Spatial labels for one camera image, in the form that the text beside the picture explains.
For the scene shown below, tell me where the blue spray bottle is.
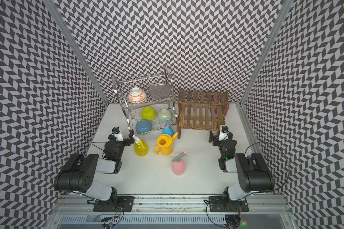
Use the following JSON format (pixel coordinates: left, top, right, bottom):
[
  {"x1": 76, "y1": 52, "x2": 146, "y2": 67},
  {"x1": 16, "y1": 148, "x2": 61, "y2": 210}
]
[{"x1": 161, "y1": 119, "x2": 174, "y2": 136}]

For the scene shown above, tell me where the yellow watering can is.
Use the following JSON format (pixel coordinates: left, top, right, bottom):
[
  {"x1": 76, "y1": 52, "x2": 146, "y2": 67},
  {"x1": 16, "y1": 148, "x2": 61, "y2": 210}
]
[{"x1": 154, "y1": 133, "x2": 178, "y2": 156}]

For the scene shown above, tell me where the pink spray bottle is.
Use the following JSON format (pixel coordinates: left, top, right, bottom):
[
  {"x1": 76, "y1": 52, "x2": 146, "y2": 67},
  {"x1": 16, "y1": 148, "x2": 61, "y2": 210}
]
[{"x1": 172, "y1": 151, "x2": 188, "y2": 176}]

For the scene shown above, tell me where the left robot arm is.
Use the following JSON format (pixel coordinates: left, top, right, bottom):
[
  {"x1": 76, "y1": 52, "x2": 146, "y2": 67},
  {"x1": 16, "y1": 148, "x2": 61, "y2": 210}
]
[{"x1": 54, "y1": 127, "x2": 135, "y2": 212}]

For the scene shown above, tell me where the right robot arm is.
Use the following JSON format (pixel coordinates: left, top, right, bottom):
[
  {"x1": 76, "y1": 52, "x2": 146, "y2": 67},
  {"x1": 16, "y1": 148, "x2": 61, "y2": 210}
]
[{"x1": 208, "y1": 127, "x2": 275, "y2": 212}]

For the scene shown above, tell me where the wooden slatted shelf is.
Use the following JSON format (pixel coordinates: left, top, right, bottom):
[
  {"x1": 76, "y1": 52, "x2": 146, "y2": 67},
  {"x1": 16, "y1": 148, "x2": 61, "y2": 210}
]
[{"x1": 177, "y1": 90, "x2": 229, "y2": 138}]

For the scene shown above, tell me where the blue bowl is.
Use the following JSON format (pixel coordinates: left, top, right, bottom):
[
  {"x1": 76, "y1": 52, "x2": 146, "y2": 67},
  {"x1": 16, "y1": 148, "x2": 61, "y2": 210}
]
[{"x1": 136, "y1": 120, "x2": 153, "y2": 134}]

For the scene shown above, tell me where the yellow spray bottle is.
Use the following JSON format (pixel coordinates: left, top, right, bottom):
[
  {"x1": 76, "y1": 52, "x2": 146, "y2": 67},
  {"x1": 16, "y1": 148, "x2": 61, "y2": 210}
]
[{"x1": 132, "y1": 135, "x2": 149, "y2": 157}]

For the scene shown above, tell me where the lime green bowl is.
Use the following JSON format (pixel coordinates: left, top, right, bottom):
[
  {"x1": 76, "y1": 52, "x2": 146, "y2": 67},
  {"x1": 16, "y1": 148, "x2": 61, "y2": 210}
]
[{"x1": 141, "y1": 106, "x2": 156, "y2": 120}]

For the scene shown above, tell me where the metal dish rack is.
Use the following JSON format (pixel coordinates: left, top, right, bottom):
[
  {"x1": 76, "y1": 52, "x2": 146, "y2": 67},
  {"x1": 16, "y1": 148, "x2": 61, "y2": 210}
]
[{"x1": 112, "y1": 66, "x2": 178, "y2": 135}]

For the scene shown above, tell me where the pale green bowl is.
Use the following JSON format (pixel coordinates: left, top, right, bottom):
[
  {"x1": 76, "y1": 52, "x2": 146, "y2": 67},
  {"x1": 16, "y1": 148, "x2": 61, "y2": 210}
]
[{"x1": 157, "y1": 109, "x2": 173, "y2": 123}]

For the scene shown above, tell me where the white orange patterned bowl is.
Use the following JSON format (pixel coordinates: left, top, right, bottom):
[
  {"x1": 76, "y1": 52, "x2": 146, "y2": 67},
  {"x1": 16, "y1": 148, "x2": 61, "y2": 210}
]
[{"x1": 129, "y1": 87, "x2": 147, "y2": 104}]

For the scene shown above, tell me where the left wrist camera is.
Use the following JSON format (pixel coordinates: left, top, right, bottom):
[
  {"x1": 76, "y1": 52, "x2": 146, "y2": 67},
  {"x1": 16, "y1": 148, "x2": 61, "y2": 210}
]
[{"x1": 111, "y1": 127, "x2": 124, "y2": 142}]

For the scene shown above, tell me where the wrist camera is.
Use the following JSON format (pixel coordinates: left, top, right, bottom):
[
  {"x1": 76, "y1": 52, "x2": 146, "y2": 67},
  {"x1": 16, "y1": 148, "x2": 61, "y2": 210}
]
[
  {"x1": 111, "y1": 127, "x2": 124, "y2": 142},
  {"x1": 218, "y1": 125, "x2": 229, "y2": 141}
]

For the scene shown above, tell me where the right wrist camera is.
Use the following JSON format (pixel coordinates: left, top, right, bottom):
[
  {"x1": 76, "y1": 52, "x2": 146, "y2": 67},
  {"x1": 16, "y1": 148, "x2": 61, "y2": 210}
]
[{"x1": 218, "y1": 125, "x2": 229, "y2": 141}]

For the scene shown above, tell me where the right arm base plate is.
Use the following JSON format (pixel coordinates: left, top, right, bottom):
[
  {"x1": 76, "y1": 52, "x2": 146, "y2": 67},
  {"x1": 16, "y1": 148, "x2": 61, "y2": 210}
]
[{"x1": 208, "y1": 196, "x2": 249, "y2": 212}]

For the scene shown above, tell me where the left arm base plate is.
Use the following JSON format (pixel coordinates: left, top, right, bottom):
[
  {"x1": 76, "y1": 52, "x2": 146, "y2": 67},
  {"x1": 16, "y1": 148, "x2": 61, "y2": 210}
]
[{"x1": 93, "y1": 196, "x2": 135, "y2": 212}]

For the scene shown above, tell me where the aluminium front rail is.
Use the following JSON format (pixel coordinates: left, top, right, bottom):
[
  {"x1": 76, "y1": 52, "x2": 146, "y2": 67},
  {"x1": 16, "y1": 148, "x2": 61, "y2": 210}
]
[{"x1": 50, "y1": 194, "x2": 294, "y2": 215}]

